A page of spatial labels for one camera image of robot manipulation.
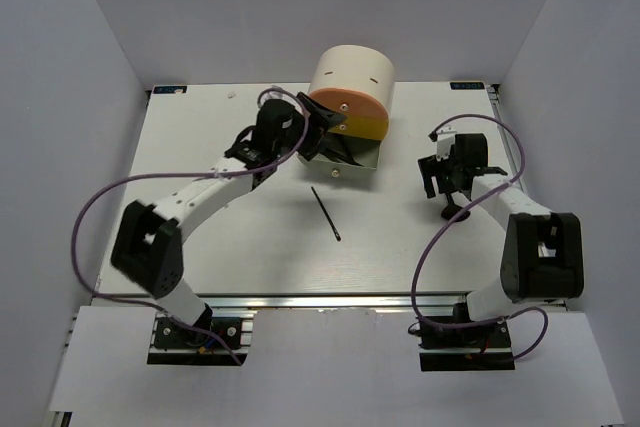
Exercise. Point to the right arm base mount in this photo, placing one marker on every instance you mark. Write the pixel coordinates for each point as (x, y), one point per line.
(482, 348)

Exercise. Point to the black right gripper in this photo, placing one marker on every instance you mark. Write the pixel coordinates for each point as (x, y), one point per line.
(431, 167)

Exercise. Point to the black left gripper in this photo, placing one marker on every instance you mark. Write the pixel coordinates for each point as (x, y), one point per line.
(327, 118)

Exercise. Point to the thin black mascara wand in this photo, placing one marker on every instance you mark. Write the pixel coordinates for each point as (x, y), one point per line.
(327, 215)

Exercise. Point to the blue right corner label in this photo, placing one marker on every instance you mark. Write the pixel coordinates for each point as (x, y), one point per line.
(467, 85)

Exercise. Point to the slim black makeup brush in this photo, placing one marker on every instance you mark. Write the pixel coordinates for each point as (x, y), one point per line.
(342, 157)

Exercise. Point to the orange organizer drawer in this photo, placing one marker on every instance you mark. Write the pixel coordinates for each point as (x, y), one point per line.
(350, 103)

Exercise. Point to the blue left corner label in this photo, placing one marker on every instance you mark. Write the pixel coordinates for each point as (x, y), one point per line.
(169, 90)

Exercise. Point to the grey green organizer drawer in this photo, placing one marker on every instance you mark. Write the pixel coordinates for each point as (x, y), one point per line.
(367, 152)

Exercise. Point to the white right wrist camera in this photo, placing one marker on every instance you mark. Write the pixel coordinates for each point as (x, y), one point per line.
(444, 138)

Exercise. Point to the yellow organizer drawer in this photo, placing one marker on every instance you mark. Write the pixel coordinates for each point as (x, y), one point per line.
(363, 127)

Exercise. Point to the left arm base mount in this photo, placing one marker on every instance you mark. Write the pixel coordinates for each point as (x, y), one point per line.
(226, 344)

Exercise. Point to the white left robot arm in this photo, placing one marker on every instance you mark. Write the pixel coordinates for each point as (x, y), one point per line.
(148, 248)

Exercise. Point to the cream cylindrical makeup organizer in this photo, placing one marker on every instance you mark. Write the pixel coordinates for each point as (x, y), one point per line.
(355, 69)

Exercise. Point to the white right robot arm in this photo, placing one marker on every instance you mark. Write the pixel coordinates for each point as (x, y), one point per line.
(542, 256)

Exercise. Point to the blue corner label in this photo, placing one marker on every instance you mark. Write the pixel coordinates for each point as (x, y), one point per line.
(169, 90)
(467, 85)

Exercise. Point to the black powder brush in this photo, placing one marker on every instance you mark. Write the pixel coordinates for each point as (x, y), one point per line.
(338, 143)

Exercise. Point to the black fan makeup brush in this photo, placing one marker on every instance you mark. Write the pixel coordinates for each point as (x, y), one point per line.
(452, 211)

